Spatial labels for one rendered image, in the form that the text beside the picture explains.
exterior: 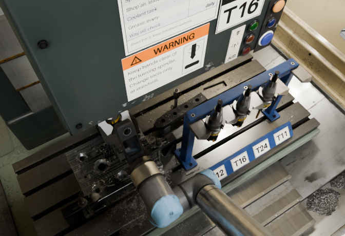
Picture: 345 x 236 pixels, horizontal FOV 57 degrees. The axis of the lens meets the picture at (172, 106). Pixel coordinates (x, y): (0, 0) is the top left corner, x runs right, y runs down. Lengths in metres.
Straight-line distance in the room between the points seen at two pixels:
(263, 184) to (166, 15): 1.14
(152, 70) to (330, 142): 1.23
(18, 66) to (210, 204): 0.84
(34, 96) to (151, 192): 0.80
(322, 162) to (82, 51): 1.34
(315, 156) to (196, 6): 1.23
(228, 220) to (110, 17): 0.54
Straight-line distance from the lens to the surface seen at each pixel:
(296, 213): 1.53
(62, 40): 0.40
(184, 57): 0.54
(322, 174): 1.60
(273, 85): 1.07
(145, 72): 0.51
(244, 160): 1.29
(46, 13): 0.37
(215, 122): 0.98
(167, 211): 0.78
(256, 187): 1.47
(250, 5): 0.57
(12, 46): 1.22
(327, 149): 1.62
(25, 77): 1.33
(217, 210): 0.81
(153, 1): 0.43
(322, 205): 1.64
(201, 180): 0.90
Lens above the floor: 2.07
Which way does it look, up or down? 56 degrees down
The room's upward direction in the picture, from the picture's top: 2 degrees clockwise
